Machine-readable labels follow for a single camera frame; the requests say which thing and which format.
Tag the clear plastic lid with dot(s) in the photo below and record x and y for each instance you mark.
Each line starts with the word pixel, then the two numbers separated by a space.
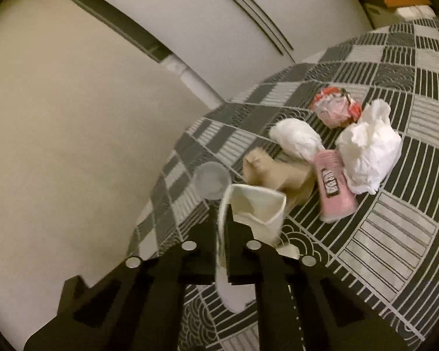
pixel 210 181

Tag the white radiator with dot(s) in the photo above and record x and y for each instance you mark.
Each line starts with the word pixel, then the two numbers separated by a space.
pixel 413 11

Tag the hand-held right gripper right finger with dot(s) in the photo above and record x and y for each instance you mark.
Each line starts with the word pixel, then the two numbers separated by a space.
pixel 241 252

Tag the red white wrapper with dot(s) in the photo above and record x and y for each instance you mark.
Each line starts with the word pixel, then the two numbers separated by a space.
pixel 333 109

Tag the white pipe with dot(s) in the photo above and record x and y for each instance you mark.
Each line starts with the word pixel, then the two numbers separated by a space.
pixel 194 80

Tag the small crumpled white tissue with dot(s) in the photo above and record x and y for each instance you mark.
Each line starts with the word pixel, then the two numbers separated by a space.
pixel 296 137

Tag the pink candy wrapper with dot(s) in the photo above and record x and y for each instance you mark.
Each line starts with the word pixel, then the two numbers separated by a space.
pixel 334 190

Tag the grey storage box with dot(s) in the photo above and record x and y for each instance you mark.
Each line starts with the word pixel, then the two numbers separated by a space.
pixel 378 14

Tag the crushed white paper cup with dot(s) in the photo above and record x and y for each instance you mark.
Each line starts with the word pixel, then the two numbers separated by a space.
pixel 256 204

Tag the crumpled brown paper bag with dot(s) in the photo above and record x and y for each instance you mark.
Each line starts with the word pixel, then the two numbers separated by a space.
pixel 274 170

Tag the large crumpled white tissue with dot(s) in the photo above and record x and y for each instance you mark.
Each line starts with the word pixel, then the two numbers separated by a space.
pixel 369 150

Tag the white wardrobe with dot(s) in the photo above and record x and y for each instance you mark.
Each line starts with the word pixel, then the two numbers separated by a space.
pixel 223 44

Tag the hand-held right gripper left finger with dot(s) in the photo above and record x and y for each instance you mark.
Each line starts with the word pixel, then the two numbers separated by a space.
pixel 205 248

